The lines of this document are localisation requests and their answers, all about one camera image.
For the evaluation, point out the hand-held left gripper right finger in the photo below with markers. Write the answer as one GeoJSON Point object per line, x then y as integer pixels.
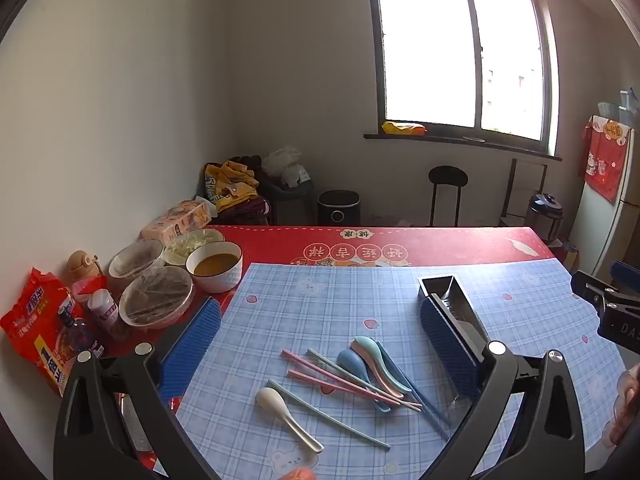
{"type": "Point", "coordinates": [447, 355]}

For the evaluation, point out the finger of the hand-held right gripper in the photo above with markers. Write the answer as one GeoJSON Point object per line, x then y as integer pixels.
{"type": "Point", "coordinates": [592, 290]}
{"type": "Point", "coordinates": [626, 274]}

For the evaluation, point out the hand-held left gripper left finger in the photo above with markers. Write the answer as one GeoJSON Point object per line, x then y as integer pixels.
{"type": "Point", "coordinates": [192, 332]}

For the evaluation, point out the metal utensil box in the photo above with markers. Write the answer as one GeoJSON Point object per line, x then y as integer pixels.
{"type": "Point", "coordinates": [457, 305]}

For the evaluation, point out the green spoon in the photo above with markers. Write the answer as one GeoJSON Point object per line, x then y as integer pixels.
{"type": "Point", "coordinates": [372, 345]}

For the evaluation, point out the pink spoon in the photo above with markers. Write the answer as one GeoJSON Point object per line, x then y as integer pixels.
{"type": "Point", "coordinates": [372, 367]}

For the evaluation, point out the blue spoon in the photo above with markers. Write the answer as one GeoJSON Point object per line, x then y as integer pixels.
{"type": "Point", "coordinates": [350, 361]}

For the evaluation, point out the white spoon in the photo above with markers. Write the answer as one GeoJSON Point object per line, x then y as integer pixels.
{"type": "Point", "coordinates": [271, 400]}

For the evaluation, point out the pink chopstick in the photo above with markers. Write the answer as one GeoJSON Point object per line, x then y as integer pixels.
{"type": "Point", "coordinates": [320, 384]}
{"type": "Point", "coordinates": [310, 364]}

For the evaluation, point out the green chopstick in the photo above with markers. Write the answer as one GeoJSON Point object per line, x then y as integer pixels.
{"type": "Point", "coordinates": [325, 362]}
{"type": "Point", "coordinates": [320, 412]}

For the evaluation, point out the person's right hand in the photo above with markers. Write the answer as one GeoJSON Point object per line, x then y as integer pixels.
{"type": "Point", "coordinates": [626, 405]}

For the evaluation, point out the white refrigerator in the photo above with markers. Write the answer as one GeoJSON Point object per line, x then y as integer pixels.
{"type": "Point", "coordinates": [605, 230]}

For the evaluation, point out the large plastic-wrapped bowl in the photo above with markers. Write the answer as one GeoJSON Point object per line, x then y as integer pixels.
{"type": "Point", "coordinates": [155, 297]}

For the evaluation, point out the white bowl of soup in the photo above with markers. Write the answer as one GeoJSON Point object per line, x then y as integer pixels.
{"type": "Point", "coordinates": [215, 275]}

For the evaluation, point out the white bowl of chopped food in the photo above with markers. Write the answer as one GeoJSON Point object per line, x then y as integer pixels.
{"type": "Point", "coordinates": [187, 245]}

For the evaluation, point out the silver pressure cooker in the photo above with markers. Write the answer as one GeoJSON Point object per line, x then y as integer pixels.
{"type": "Point", "coordinates": [545, 215]}

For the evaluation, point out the small clear seasoning jar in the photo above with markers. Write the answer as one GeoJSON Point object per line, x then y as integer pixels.
{"type": "Point", "coordinates": [105, 310]}

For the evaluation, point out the small plastic-wrapped bowl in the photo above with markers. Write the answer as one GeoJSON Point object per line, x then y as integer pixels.
{"type": "Point", "coordinates": [135, 257]}

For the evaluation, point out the tissue pack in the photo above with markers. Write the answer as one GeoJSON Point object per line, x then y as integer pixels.
{"type": "Point", "coordinates": [175, 220]}

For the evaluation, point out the red printed cloth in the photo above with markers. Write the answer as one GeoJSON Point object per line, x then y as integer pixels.
{"type": "Point", "coordinates": [605, 160]}

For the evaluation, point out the beige water bottle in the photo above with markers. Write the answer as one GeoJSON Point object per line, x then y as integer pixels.
{"type": "Point", "coordinates": [82, 267]}

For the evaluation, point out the blue plaid table mat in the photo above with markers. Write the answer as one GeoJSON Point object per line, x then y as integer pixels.
{"type": "Point", "coordinates": [320, 310]}

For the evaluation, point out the pile of clothes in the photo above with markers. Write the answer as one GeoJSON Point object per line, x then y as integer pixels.
{"type": "Point", "coordinates": [247, 207]}

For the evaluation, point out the yellow printed garment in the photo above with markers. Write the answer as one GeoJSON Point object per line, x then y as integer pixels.
{"type": "Point", "coordinates": [230, 182]}

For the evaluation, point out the grey bin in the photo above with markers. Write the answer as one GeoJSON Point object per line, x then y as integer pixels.
{"type": "Point", "coordinates": [290, 205]}

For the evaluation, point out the red noodle packet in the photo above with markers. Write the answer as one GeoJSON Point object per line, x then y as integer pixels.
{"type": "Point", "coordinates": [30, 320]}

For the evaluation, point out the clear plastic container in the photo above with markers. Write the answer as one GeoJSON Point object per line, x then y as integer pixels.
{"type": "Point", "coordinates": [620, 105]}

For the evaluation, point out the black round stool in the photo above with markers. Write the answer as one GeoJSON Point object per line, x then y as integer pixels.
{"type": "Point", "coordinates": [447, 176]}

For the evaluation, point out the black air fryer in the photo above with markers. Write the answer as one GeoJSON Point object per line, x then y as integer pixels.
{"type": "Point", "coordinates": [339, 209]}

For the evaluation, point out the white plastic bag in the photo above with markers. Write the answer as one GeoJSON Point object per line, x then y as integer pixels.
{"type": "Point", "coordinates": [285, 162]}

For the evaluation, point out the yellow packet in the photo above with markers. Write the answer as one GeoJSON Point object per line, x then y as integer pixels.
{"type": "Point", "coordinates": [402, 128]}

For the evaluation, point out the window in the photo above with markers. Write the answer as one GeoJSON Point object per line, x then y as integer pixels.
{"type": "Point", "coordinates": [425, 45]}

